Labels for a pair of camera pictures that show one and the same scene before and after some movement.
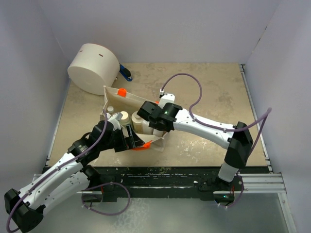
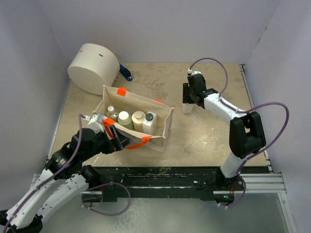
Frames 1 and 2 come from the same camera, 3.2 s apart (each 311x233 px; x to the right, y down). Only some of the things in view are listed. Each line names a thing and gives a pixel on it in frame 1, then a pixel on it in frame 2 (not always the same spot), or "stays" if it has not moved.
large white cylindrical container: [94, 66] stays
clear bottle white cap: [110, 108] stays
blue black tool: [126, 73] stays
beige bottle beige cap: [137, 122] stays
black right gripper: [152, 124] -> [186, 98]
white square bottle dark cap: [147, 130] -> [187, 108]
